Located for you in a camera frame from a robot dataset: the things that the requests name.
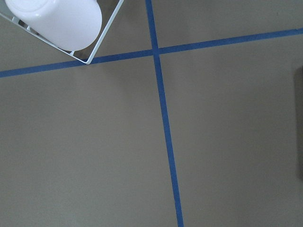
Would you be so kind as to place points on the white wire cup rack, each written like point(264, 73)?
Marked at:
point(109, 10)

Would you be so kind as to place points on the white plastic cup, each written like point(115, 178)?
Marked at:
point(71, 25)

